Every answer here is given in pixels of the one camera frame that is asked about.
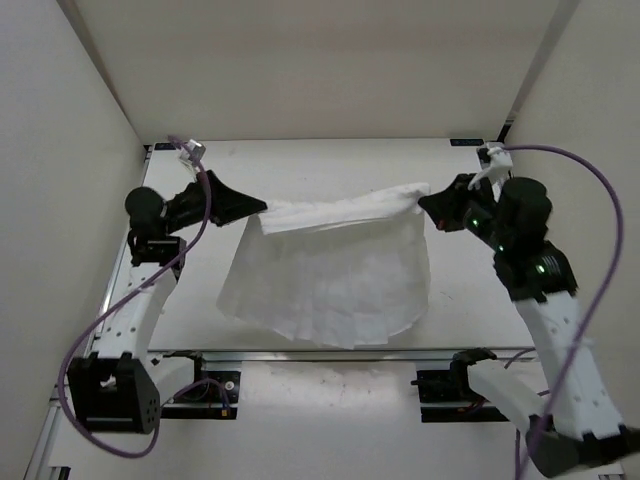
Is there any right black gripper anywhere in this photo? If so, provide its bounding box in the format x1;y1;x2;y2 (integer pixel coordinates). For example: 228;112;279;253
419;173;511;248

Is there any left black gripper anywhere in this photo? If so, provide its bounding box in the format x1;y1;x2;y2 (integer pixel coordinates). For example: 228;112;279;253
164;170;266;234

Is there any white fabric skirt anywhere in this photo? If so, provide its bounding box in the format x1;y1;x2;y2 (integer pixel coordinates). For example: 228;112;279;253
217;183;431;349

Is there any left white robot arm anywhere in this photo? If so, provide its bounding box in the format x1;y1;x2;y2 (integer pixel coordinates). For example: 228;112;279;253
63;171;267;434

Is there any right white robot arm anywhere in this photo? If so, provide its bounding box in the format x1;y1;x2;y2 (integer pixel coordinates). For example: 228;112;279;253
418;174;639;479

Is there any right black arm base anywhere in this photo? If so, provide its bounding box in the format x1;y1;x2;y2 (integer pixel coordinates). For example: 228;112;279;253
411;348;507;424

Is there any right blue corner label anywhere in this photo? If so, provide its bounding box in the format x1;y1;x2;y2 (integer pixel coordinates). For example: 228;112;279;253
449;138;484;147

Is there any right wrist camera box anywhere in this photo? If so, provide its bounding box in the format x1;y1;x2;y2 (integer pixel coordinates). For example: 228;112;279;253
469;142;513;189

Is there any aluminium table frame rail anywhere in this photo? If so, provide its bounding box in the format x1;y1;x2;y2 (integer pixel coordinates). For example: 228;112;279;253
149;349;457;363

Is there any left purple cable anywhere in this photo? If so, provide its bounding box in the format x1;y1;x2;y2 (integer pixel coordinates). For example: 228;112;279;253
57;133;231;459

